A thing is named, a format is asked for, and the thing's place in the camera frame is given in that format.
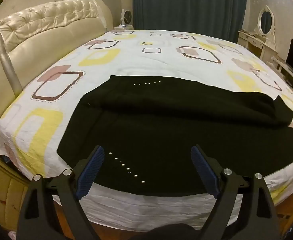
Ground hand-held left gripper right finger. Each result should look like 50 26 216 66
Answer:
190 144 282 240

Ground white nightstand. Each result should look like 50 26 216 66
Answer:
113 24 135 32

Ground white oval vanity mirror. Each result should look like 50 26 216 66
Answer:
254 5 277 37

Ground white television stand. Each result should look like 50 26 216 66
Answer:
271 56 293 94

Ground white dressing table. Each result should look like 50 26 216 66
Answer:
237 29 278 61

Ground round bed with patterned sheet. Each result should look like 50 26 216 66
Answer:
0 29 293 224

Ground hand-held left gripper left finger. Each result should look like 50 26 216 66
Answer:
16 145 105 240

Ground cream tufted leather headboard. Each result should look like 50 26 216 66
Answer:
0 0 114 122

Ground cream leather bed frame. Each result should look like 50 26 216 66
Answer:
0 119 62 232

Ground dark teal curtain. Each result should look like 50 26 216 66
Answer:
132 0 248 43

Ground black pants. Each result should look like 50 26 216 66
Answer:
57 75 293 197

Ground small white desk fan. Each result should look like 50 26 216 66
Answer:
119 9 133 29

